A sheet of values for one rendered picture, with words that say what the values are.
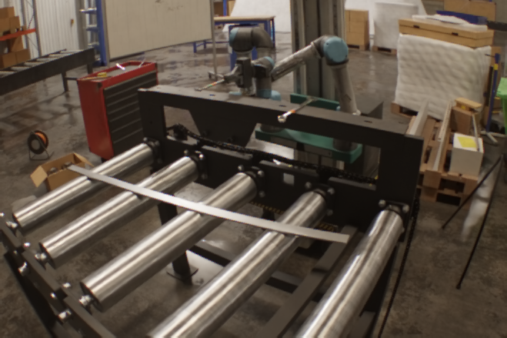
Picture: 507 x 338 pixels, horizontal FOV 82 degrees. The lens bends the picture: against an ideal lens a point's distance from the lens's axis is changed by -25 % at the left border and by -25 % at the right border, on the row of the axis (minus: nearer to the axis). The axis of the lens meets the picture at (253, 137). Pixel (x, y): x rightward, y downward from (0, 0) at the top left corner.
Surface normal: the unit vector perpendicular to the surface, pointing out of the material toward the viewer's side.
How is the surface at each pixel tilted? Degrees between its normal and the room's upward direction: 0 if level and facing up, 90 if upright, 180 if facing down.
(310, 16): 90
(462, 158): 90
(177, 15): 90
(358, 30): 90
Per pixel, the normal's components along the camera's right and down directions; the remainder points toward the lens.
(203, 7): 0.52, 0.31
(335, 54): -0.04, 0.27
